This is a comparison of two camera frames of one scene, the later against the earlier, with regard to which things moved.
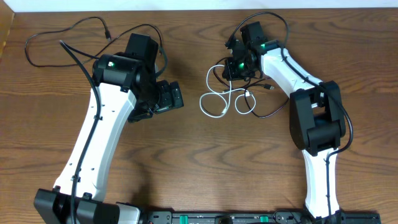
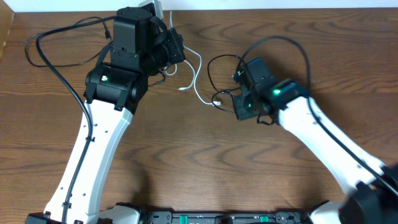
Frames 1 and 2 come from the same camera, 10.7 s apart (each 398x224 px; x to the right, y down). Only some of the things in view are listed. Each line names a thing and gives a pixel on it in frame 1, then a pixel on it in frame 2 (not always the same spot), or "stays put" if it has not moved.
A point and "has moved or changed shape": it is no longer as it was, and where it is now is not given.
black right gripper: (231, 72) → (241, 112)
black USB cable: (72, 25) stays put
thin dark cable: (250, 109) has moved or changed shape
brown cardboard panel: (6, 18) stays put
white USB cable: (237, 99) has moved or changed shape
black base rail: (261, 217) stays put
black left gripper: (168, 102) → (175, 42)
